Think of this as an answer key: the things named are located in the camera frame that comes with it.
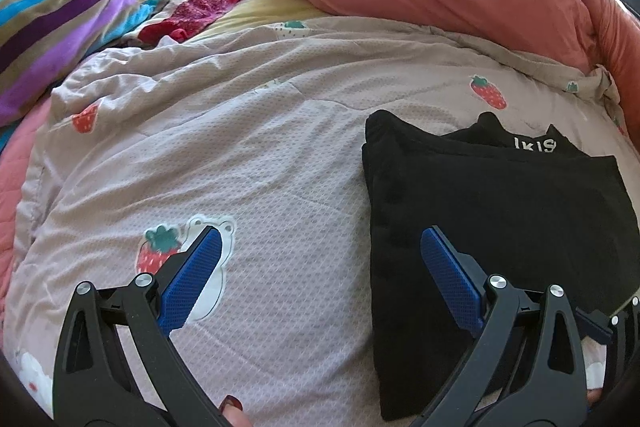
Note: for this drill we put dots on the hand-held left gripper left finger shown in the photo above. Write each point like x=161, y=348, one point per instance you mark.
x=195, y=277

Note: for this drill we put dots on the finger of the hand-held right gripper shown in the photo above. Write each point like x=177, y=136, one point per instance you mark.
x=595, y=327

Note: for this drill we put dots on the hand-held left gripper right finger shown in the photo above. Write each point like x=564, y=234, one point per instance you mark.
x=450, y=282

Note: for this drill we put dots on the black garment with orange patches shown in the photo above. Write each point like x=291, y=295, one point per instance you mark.
x=500, y=187

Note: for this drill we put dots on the person's left hand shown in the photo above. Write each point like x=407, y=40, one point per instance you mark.
x=235, y=417

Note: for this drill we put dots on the strawberry print quilt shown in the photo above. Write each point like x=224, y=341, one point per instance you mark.
x=275, y=157

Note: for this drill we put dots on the pink quilted bedspread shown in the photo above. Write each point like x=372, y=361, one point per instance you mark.
x=15, y=187

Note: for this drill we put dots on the yellow bed sheet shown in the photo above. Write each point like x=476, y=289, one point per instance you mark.
x=270, y=4

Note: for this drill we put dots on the striped fleece blanket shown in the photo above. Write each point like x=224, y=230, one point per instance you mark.
x=50, y=27

